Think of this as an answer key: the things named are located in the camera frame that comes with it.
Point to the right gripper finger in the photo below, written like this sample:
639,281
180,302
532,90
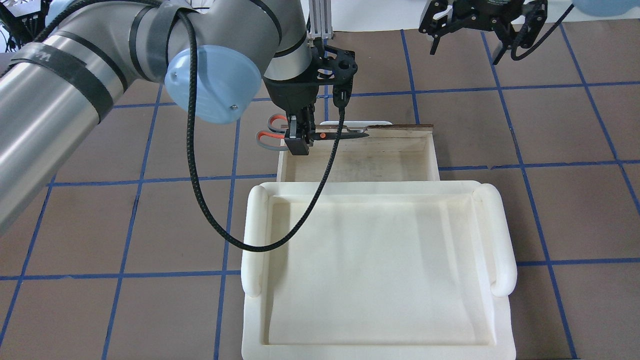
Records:
437,40
507,38

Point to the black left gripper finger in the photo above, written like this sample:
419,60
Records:
301,126

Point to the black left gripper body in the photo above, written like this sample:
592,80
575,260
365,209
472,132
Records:
289,95

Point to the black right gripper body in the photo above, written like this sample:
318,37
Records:
484,7

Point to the white drawer handle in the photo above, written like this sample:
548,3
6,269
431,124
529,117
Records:
356,124

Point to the orange grey scissors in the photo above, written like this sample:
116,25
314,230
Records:
280,134

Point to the light wooden drawer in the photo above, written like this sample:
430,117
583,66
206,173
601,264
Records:
383,153

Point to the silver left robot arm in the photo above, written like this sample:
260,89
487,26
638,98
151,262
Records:
63,83

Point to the white foam tray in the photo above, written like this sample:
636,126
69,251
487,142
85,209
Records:
416,270

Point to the aluminium frame post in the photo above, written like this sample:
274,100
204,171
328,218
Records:
320,19

